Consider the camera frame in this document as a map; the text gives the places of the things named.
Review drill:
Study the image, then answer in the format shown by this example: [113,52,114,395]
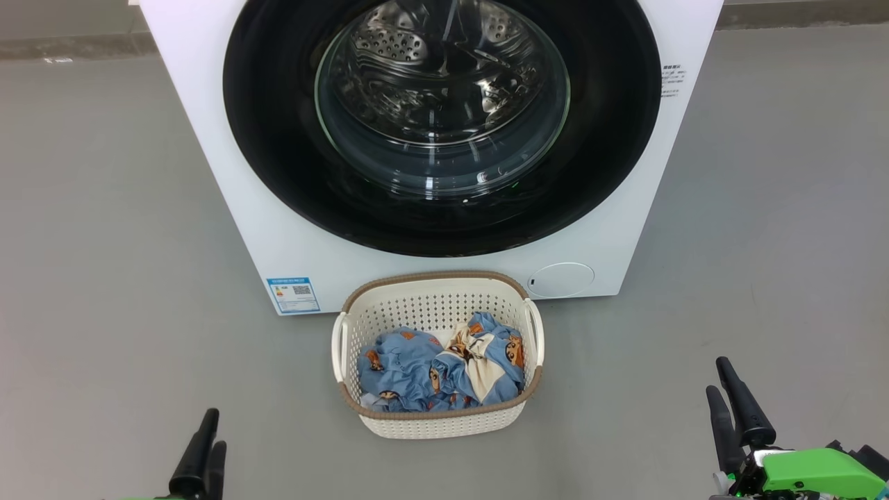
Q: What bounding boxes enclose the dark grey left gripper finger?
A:
[203,441,227,500]
[169,408,220,497]

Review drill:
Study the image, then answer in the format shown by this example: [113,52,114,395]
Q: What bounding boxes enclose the round black glass washer door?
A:
[223,0,662,258]

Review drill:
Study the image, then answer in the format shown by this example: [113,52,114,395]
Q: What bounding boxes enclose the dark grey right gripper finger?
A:
[706,385,745,476]
[716,357,776,449]

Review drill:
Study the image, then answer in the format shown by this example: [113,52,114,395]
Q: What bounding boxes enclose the blue and cream cartoon garment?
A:
[431,312,526,408]

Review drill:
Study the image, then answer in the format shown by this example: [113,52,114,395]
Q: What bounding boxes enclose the white front-load washing machine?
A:
[139,0,724,317]

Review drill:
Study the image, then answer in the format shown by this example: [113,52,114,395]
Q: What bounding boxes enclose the blue cartoon print trousers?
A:
[357,328,445,412]

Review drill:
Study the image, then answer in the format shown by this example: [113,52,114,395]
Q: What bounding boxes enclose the stainless steel washing machine drum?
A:
[316,0,570,199]

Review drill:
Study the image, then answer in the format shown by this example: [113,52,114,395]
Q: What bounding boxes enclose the cream perforated laundry basket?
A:
[331,271,545,440]

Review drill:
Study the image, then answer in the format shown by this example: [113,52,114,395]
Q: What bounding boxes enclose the blue energy label sticker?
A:
[267,278,321,315]

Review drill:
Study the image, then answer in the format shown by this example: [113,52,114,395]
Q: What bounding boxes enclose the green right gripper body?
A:
[712,448,888,500]

